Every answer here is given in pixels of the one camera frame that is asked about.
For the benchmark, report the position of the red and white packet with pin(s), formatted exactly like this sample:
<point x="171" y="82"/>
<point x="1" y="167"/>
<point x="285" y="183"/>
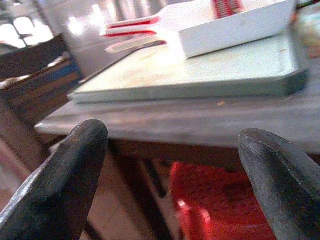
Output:
<point x="227" y="7"/>

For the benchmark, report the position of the dark wooden chair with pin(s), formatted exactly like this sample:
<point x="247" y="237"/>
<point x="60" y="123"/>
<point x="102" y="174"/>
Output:
<point x="37" y="82"/>

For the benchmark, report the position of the white and red utensil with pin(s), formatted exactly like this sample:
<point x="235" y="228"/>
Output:
<point x="135" y="28"/>

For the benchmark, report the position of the pale green rectangular tray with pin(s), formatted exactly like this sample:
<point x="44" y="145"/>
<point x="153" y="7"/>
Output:
<point x="225" y="72"/>

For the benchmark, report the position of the red plastic stool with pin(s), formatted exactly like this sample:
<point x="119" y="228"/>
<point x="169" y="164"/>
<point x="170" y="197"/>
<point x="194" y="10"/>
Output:
<point x="215" y="200"/>

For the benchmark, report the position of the grey wooden table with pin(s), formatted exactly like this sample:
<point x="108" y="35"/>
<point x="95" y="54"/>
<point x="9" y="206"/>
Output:
<point x="190" y="120"/>

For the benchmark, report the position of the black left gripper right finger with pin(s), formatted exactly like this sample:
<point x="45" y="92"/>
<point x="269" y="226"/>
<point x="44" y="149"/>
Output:
<point x="282" y="182"/>

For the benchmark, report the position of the white rectangular box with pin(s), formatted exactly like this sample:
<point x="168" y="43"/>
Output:
<point x="232" y="32"/>

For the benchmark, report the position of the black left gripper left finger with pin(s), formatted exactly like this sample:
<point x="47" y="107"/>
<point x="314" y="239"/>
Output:
<point x="62" y="180"/>

